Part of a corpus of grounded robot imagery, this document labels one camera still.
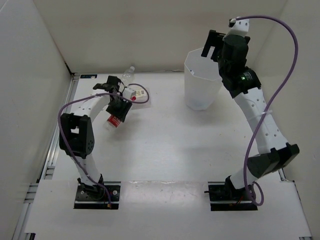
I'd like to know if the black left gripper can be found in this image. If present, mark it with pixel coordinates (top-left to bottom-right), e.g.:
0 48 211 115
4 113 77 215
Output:
106 94 133 122

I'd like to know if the red label plastic bottle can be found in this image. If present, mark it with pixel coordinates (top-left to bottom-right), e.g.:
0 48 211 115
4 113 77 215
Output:
106 100 134 128

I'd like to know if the blue label plastic bottle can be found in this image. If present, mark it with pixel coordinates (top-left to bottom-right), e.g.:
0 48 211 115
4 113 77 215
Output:
190 100 212 111

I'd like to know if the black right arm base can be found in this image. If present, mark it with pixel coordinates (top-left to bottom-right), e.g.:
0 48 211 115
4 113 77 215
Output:
204 181 258 212

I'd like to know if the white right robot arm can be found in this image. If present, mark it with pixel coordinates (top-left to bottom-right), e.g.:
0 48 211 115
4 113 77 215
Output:
201 30 300 200

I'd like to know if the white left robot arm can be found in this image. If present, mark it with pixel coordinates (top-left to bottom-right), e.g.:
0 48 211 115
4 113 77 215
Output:
58 75 136 200

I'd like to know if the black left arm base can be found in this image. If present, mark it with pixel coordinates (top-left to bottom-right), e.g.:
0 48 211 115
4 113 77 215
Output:
73 181 121 210

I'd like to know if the white polygonal plastic bin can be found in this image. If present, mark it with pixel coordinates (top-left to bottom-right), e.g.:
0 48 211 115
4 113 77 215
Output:
184 48 223 111

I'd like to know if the clear ribbed plastic bottle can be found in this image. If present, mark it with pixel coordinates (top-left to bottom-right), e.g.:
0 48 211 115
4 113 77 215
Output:
120 66 135 87

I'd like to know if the clear bottle yellow label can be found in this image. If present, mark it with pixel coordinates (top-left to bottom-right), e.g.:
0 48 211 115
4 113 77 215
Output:
128 85 152 110

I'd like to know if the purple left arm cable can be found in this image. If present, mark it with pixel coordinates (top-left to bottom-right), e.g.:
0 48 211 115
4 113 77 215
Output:
57 83 151 210

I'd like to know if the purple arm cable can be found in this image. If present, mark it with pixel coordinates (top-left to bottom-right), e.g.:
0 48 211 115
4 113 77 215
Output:
57 83 151 210
229 15 299 206

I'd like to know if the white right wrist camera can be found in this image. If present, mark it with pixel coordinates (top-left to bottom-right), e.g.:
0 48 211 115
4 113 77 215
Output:
224 18 250 38

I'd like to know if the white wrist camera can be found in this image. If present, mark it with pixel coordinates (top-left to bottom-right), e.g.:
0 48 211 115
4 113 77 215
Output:
122 87 137 101
224 18 250 38

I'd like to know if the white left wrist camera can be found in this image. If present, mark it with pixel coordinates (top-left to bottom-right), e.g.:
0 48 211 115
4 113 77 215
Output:
122 87 137 101

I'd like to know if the aluminium left frame rail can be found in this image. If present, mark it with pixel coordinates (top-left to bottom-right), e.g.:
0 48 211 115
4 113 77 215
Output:
12 72 81 240

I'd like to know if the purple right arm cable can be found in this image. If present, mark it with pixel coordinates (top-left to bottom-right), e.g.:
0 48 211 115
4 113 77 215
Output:
229 15 299 206

